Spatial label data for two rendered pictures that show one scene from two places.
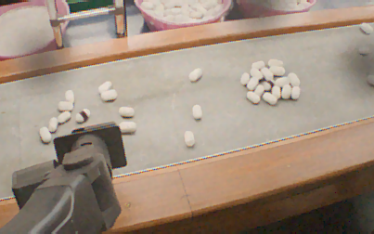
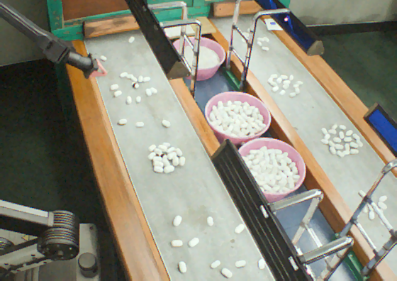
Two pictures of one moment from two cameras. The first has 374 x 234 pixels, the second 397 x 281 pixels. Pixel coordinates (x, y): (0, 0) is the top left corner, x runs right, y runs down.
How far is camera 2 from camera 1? 1.43 m
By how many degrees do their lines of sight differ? 51
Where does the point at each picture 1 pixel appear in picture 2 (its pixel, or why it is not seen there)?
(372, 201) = not seen: outside the picture
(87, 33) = (210, 89)
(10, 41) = (187, 54)
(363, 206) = not seen: outside the picture
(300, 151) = (111, 162)
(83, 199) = (45, 39)
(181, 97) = (151, 120)
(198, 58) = (181, 126)
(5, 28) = not seen: hidden behind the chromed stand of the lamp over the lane
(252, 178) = (96, 141)
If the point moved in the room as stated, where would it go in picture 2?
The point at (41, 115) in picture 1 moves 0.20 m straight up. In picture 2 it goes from (136, 73) to (136, 36)
